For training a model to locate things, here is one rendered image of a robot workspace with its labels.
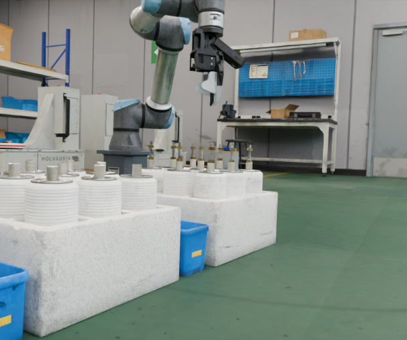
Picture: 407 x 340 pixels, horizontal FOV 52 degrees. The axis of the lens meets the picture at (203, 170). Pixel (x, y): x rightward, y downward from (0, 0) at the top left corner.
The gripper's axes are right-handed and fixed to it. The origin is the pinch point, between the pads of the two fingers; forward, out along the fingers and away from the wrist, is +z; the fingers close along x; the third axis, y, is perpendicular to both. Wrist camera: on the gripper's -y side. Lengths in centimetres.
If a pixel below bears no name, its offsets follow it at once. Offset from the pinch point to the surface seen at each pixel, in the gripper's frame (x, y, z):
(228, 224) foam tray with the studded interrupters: 7.1, -2.9, 35.4
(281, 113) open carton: -423, -252, -39
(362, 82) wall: -387, -359, -87
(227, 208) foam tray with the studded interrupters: 7.7, -2.0, 30.5
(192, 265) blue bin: 15.8, 10.2, 43.9
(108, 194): 30, 33, 24
